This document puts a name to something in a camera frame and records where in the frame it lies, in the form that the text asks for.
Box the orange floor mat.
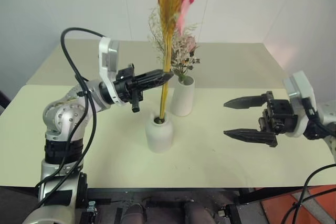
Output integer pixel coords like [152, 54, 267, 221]
[260, 185, 336, 224]

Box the tall white vase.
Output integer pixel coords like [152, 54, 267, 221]
[170, 75, 196, 117]

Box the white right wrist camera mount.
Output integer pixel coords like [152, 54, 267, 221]
[282, 70, 317, 138]

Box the yellow pampas grass bouquet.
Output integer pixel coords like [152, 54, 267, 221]
[157, 0, 186, 120]

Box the black table frame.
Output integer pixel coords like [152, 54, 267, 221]
[78, 186, 263, 224]

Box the short round white vase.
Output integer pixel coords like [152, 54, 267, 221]
[145, 111, 175, 154]

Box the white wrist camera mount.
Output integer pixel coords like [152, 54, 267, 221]
[98, 37, 124, 106]
[282, 70, 317, 138]

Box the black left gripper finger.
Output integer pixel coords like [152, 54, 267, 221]
[134, 69, 165, 82]
[136, 72, 175, 91]

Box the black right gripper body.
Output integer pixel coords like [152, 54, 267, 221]
[258, 91, 299, 137]

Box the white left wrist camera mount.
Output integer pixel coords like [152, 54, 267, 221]
[98, 37, 124, 106]

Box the pink dried flower bouquet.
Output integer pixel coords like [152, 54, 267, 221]
[148, 0, 202, 83]

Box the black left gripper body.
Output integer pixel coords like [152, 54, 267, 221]
[114, 62, 144, 113]

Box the dark rounded shape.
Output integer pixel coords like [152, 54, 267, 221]
[122, 202, 147, 224]

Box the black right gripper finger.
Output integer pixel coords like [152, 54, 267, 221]
[223, 93, 268, 110]
[223, 128, 279, 148]

